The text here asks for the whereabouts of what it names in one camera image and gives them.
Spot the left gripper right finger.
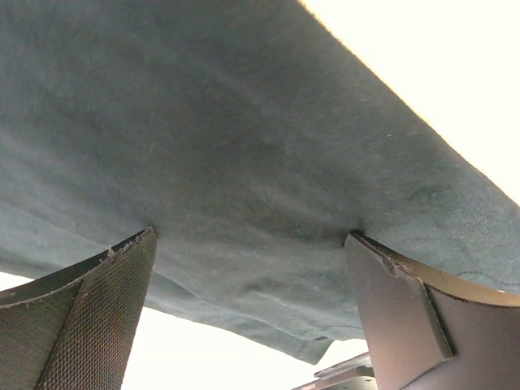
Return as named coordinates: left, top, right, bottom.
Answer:
left=344, top=232, right=519, bottom=389

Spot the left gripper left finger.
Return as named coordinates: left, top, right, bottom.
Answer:
left=1, top=227, right=157, bottom=389

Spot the black t shirt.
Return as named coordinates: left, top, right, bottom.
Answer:
left=1, top=1, right=519, bottom=364

